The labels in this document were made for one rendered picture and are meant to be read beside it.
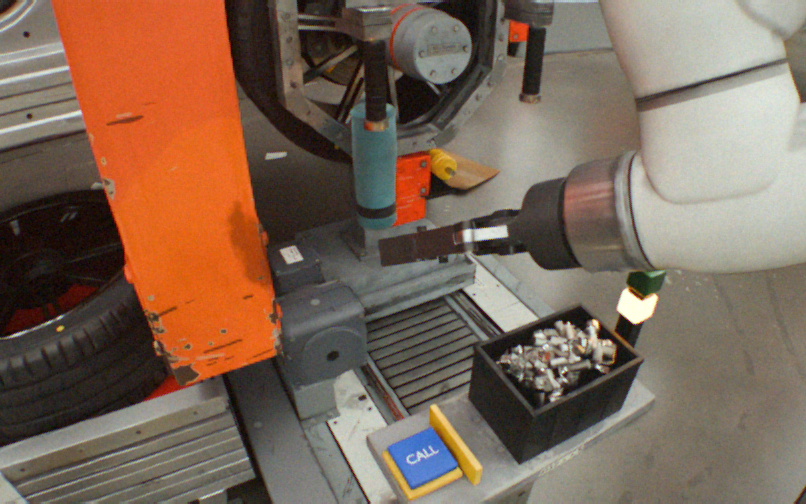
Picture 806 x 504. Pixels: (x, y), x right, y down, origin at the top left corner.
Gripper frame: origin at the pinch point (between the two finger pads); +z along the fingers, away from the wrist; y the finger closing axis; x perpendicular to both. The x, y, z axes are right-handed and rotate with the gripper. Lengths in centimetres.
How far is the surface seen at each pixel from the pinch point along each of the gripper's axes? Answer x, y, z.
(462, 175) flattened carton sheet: 36, 148, 106
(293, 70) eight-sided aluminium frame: 38, 15, 40
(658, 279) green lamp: -8.3, 34.4, -14.6
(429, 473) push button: -28.5, 5.8, 6.9
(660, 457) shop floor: -57, 83, 5
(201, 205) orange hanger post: 8.0, -14.9, 17.0
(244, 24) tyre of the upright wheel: 49, 8, 45
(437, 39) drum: 38, 32, 17
